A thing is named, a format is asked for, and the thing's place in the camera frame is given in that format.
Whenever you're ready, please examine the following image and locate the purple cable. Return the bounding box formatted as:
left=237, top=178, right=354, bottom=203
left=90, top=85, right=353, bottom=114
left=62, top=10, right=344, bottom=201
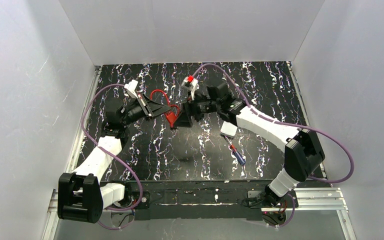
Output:
left=80, top=83, right=144, bottom=231
left=191, top=62, right=355, bottom=229

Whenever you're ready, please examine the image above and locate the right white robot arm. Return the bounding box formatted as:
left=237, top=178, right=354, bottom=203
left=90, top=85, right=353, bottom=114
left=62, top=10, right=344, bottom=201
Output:
left=171, top=78, right=325, bottom=206

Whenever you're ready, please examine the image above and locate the white rectangular box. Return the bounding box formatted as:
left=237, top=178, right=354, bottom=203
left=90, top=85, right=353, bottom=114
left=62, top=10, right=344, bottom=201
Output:
left=220, top=121, right=238, bottom=138

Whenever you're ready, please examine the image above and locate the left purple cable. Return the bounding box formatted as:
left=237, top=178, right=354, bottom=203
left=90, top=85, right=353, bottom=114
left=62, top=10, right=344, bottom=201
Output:
left=80, top=83, right=144, bottom=231

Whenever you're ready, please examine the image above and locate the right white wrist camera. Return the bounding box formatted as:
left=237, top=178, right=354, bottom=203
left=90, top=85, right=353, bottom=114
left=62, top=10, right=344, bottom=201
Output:
left=181, top=75, right=199, bottom=101

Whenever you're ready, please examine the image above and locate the red cable tie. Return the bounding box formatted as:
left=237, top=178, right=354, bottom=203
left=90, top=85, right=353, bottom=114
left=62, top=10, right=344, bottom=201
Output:
left=149, top=89, right=182, bottom=117
left=164, top=111, right=178, bottom=129

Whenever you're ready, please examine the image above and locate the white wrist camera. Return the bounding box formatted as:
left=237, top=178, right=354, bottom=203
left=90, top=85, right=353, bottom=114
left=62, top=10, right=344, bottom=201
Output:
left=181, top=75, right=199, bottom=101
left=124, top=79, right=139, bottom=99

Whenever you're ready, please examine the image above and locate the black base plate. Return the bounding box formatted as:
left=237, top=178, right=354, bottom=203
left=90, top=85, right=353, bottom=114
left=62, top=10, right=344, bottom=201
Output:
left=101, top=180, right=299, bottom=222

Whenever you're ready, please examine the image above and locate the aluminium frame rail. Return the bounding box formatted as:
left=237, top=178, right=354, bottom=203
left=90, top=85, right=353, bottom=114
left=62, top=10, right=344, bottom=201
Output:
left=41, top=65, right=102, bottom=240

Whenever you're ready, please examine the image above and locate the blue red screwdriver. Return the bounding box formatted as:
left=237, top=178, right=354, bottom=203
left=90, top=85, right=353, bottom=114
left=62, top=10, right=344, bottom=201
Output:
left=224, top=136, right=246, bottom=166

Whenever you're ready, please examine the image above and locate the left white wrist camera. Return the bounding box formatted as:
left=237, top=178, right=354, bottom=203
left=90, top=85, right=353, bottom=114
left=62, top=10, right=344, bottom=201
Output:
left=124, top=79, right=139, bottom=99

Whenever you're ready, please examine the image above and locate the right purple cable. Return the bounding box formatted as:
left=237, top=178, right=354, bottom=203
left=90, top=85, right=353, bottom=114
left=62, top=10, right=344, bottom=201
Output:
left=191, top=62, right=355, bottom=229

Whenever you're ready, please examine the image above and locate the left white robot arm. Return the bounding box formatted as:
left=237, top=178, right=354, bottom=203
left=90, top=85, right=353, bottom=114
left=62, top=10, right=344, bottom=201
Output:
left=57, top=94, right=171, bottom=223

